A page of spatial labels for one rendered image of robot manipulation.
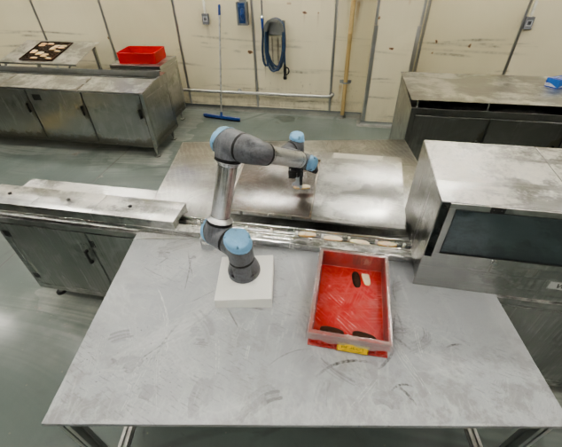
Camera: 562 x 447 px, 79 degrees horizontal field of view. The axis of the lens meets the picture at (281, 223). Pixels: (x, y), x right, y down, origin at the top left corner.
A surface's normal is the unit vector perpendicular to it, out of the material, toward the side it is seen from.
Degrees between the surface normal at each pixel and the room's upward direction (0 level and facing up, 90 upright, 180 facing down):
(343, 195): 10
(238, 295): 4
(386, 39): 90
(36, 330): 0
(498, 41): 90
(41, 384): 0
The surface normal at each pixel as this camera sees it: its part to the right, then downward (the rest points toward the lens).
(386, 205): -0.05, -0.64
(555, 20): -0.18, 0.64
